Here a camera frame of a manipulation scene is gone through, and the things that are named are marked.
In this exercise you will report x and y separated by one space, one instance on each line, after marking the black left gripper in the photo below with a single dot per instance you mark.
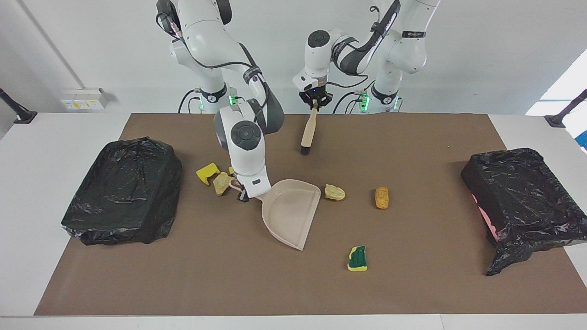
315 96

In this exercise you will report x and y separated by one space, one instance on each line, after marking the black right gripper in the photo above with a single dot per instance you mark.
246 191

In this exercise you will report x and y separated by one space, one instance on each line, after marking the pale bread piece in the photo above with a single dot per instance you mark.
222 183

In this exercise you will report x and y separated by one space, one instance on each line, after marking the beige hand brush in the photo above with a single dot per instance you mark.
308 133

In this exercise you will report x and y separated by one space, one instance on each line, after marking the notched yellow sponge piece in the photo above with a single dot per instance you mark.
206 173

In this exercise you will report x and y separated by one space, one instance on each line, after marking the beige plastic dustpan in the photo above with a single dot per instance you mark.
289 215

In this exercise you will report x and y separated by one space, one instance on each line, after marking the pale striped bread chunk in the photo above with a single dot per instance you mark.
335 192

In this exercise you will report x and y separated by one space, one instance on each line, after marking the brown fried nugget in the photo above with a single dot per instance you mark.
381 198

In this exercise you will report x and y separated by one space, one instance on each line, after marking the large yellow green sponge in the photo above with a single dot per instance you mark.
357 259

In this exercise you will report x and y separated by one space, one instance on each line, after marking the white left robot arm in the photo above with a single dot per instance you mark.
403 50

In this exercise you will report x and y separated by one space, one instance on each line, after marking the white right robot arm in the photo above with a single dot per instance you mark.
247 151

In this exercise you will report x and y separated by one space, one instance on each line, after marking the black bag lined pink bin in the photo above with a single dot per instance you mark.
527 192

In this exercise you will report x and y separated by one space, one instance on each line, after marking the brown table mat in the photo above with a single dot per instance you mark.
183 284

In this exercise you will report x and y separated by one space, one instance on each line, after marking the black clamp stand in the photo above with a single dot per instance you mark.
20 114
559 118

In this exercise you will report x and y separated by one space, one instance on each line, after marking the blue plastic object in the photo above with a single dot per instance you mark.
583 140

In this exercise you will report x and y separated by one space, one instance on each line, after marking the white wall socket box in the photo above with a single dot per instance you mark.
82 98

